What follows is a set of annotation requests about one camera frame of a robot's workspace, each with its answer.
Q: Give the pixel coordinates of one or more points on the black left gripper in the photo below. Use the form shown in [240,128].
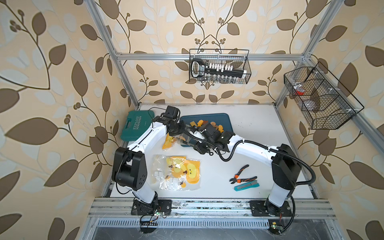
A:
[182,129]

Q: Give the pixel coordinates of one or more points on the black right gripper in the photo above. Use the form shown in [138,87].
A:
[199,148]

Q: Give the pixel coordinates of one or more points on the clear resealable duck bag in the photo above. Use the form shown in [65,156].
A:
[182,140]

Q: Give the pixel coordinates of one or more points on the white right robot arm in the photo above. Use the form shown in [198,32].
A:
[285,167]

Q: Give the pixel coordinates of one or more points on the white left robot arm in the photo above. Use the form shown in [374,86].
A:
[130,166]

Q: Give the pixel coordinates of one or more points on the orange fish cookie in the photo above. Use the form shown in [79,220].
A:
[220,128]

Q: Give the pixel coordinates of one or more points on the dark blue tray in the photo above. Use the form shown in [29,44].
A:
[220,119]

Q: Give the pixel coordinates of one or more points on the green plastic tool case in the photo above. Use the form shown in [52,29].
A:
[137,123]

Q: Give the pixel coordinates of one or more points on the stack of duck bags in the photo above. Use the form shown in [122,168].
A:
[175,173]

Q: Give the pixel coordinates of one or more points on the black socket set holder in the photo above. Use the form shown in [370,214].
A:
[199,69]

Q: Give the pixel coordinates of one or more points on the teal utility knife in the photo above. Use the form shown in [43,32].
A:
[247,185]

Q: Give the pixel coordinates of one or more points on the red item in basket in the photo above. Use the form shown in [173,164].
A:
[299,91]

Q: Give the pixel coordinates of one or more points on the black wire basket back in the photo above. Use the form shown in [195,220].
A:
[239,59]

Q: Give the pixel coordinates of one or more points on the black wire basket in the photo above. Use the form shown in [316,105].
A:
[239,59]
[328,102]

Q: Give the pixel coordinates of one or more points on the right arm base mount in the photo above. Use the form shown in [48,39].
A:
[286,214]

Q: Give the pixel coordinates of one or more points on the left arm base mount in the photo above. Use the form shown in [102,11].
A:
[150,213]

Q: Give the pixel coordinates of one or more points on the black wire basket right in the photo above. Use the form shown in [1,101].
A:
[328,102]

